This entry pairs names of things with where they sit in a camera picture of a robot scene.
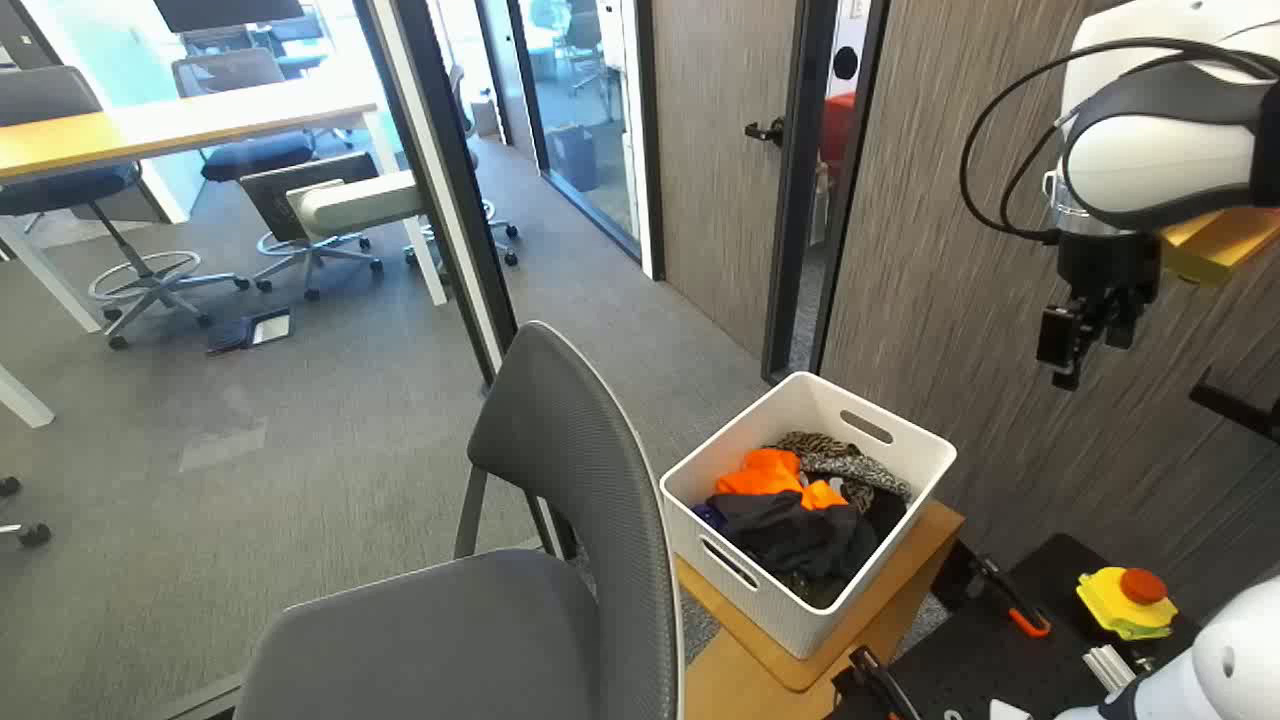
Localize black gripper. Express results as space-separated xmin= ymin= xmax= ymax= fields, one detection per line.
xmin=1037 ymin=231 xmax=1162 ymax=391

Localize dark grey clothing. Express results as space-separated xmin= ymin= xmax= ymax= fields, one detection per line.
xmin=695 ymin=493 xmax=904 ymax=606

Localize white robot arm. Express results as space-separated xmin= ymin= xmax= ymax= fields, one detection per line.
xmin=1037 ymin=0 xmax=1280 ymax=387

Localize speckled grey clothing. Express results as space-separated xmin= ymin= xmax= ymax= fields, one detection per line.
xmin=782 ymin=430 xmax=909 ymax=501

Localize white plastic basket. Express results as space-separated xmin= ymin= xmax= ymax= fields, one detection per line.
xmin=659 ymin=373 xmax=956 ymax=655

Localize orange clothing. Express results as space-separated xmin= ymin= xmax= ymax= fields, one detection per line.
xmin=714 ymin=447 xmax=845 ymax=513

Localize grey office chair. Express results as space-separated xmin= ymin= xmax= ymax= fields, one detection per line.
xmin=235 ymin=320 xmax=683 ymax=720

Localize blue swivel office chair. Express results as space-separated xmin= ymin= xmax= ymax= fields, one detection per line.
xmin=168 ymin=43 xmax=392 ymax=305

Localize dark swivel office chair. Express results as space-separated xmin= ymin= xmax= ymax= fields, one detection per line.
xmin=0 ymin=63 xmax=244 ymax=348

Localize yellow emergency stop button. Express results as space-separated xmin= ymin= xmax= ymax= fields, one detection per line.
xmin=1076 ymin=564 xmax=1176 ymax=641

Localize wooden side table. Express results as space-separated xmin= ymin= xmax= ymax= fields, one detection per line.
xmin=677 ymin=501 xmax=964 ymax=720

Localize long wooden white table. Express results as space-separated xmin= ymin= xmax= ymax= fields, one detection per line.
xmin=0 ymin=84 xmax=454 ymax=430

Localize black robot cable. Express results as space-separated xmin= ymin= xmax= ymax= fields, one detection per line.
xmin=956 ymin=35 xmax=1280 ymax=243

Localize orange handled tool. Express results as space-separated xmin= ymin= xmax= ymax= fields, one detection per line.
xmin=976 ymin=556 xmax=1051 ymax=641

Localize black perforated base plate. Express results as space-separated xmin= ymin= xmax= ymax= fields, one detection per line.
xmin=884 ymin=534 xmax=1201 ymax=720

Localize wooden door with handle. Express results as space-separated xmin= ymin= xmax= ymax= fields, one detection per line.
xmin=653 ymin=0 xmax=797 ymax=361

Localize black glass partition post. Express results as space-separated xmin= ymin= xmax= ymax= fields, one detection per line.
xmin=356 ymin=0 xmax=518 ymax=383

